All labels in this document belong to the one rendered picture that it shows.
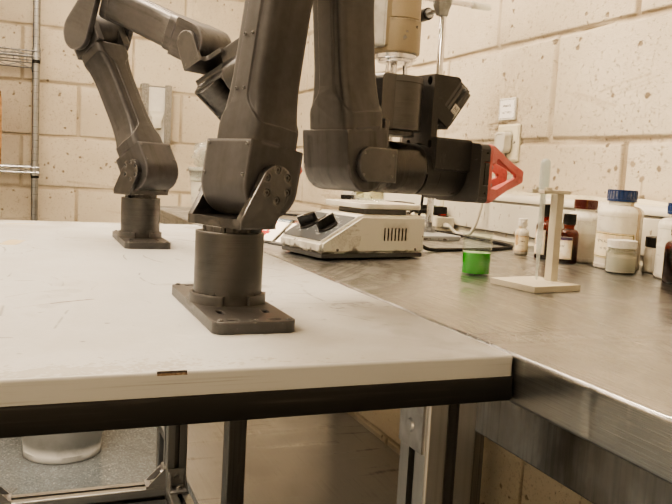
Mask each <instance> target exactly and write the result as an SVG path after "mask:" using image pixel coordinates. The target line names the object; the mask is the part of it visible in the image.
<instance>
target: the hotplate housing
mask: <svg viewBox="0 0 672 504"><path fill-rule="evenodd" d="M406 211H407V210H386V209H360V208H352V207H344V206H339V210H328V209H322V210H321V211H317V212H323V213H331V212H333V213H334V214H337V215H345V216H352V217H356V218H355V219H353V220H351V221H350V222H348V223H347V224H345V225H344V226H342V227H341V228H339V229H338V230H336V231H335V232H333V233H332V234H330V235H329V236H327V237H326V238H324V239H322V240H321V241H316V240H311V239H306V238H301V237H297V236H292V235H287V234H284V232H283V235H282V236H281V241H280V243H283V245H282V249H283V250H287V251H291V252H295V253H300V254H304V255H308V256H312V257H316V258H320V259H327V260H329V259H331V258H381V257H403V258H411V257H421V251H422V250H423V239H424V224H425V219H423V216H419V215H411V214H406Z"/></svg>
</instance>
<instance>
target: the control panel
mask: <svg viewBox="0 0 672 504"><path fill-rule="evenodd" d="M315 214H316V216H317V218H318V219H320V218H322V217H323V216H325V215H327V214H329V213H323V212H316V213H315ZM334 216H335V218H336V221H337V223H338V224H337V225H336V226H335V227H334V228H332V229H330V230H328V231H325V232H319V231H318V228H317V225H316V224H315V225H313V226H311V227H309V228H305V229H302V228H301V227H300V224H299V223H298V224H297V225H295V226H294V227H292V228H290V229H289V230H287V231H286V232H284V234H287V235H292V236H297V237H301V238H306V239H311V240H316V241H321V240H322V239H324V238H326V237H327V236H329V235H330V234H332V233H333V232H335V231H336V230H338V229H339V228H341V227H342V226H344V225H345V224H347V223H348V222H350V221H351V220H353V219H355V218H356V217H352V216H345V215H337V214H334Z"/></svg>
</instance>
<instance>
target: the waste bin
mask: <svg viewBox="0 0 672 504"><path fill-rule="evenodd" d="M102 434H103V431H92V432H79V433H65V434H52V435H38V436H25V437H22V442H23V456H24V457H25V458H26V459H27V460H29V461H32V462H35V463H39V464H48V465H60V464H70V463H76V462H80V461H84V460H87V459H90V458H92V457H94V456H95V455H97V454H98V453H99V452H100V450H101V444H102Z"/></svg>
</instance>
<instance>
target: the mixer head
mask: <svg viewBox="0 0 672 504"><path fill-rule="evenodd" d="M421 7H422V0H375V2H374V34H375V60H377V61H378V63H380V64H384V65H386V61H389V65H391V64H393V63H397V66H404V63H408V65H412V64H413V62H415V61H416V57H418V56H419V55H420V42H421V26H422V23H421Z"/></svg>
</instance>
